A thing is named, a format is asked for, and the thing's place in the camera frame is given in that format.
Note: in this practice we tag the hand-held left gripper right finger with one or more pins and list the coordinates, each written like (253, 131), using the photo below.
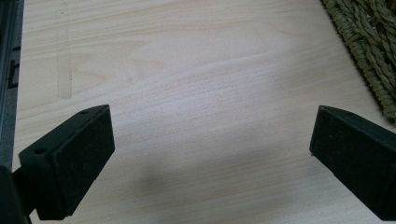
(358, 155)

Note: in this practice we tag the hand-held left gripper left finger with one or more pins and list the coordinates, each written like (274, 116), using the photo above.
(67, 169)

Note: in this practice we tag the green woven straw basket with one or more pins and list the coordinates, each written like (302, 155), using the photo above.
(369, 40)

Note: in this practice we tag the black metal frame rail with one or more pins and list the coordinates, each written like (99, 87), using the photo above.
(9, 81)

